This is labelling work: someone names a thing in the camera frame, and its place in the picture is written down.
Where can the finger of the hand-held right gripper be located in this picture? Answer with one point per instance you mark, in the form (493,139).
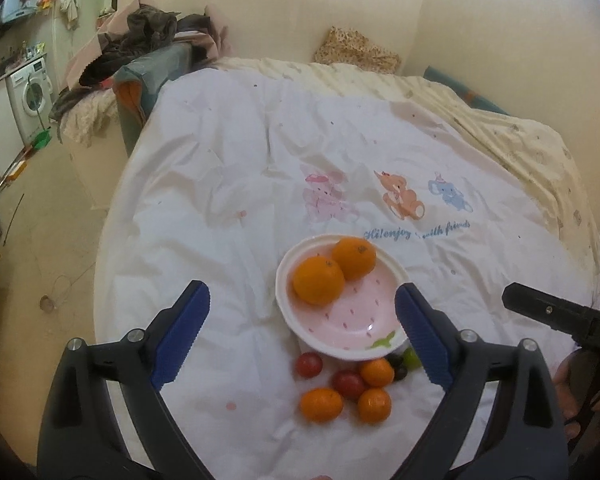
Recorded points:
(545,307)

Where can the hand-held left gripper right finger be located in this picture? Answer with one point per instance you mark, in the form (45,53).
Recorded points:
(422,337)

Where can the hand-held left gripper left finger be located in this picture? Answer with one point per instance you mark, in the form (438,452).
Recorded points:
(182,332)

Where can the green grape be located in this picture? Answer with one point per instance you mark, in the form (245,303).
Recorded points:
(412,358)

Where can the dark purple grape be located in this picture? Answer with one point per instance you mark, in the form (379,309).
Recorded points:
(398,371)

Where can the small tangerine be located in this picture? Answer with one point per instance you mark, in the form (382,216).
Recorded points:
(376,372)
(374,406)

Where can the pink strawberry-print plate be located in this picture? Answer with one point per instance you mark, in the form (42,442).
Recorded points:
(352,322)

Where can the red cherry tomato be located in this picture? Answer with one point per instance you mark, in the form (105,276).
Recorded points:
(348,385)
(309,365)

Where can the medium tangerine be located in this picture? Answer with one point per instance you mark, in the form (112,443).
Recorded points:
(321,405)

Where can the person's right hand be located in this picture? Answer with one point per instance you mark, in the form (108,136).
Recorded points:
(564,390)

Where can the large orange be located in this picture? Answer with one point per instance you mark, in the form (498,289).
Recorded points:
(355,257)
(318,280)

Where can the white animal-print blanket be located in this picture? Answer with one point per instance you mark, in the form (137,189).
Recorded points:
(240,175)

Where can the cream patterned bedsheet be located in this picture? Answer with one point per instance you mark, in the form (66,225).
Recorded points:
(520,140)

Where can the beige lace cloth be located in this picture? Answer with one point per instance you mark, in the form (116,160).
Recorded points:
(90,117)

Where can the teal mattress edge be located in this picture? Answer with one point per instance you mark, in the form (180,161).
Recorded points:
(460,87)

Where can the green dustpan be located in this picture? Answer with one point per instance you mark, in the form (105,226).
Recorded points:
(41,139)

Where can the white washing machine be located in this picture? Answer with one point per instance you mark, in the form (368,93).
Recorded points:
(30,92)

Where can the leopard-print pillow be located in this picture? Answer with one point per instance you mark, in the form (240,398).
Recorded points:
(355,50)

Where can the pile of dark clothes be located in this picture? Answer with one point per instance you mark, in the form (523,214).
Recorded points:
(140,30)

